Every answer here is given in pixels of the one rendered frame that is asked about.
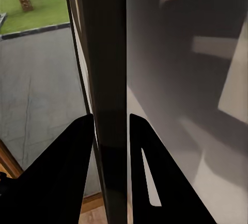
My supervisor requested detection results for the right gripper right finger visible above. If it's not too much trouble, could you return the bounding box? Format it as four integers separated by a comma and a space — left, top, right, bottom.
130, 114, 216, 224

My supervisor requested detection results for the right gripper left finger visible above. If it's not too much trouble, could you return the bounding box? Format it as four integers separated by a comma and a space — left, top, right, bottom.
0, 114, 95, 224

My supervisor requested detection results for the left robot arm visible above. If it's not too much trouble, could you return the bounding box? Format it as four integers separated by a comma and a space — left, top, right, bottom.
0, 171, 14, 195

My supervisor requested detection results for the poster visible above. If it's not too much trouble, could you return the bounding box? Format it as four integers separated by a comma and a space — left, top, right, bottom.
66, 0, 128, 224

